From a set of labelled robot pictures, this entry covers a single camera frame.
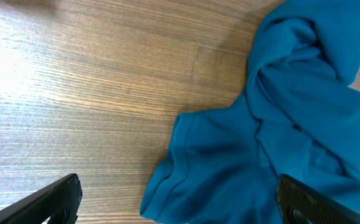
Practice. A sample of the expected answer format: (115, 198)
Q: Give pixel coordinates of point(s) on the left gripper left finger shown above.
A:
(55, 203)

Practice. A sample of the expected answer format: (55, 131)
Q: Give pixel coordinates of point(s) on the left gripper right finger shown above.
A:
(301, 204)

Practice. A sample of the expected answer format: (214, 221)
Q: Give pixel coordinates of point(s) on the blue t-shirt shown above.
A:
(297, 115)

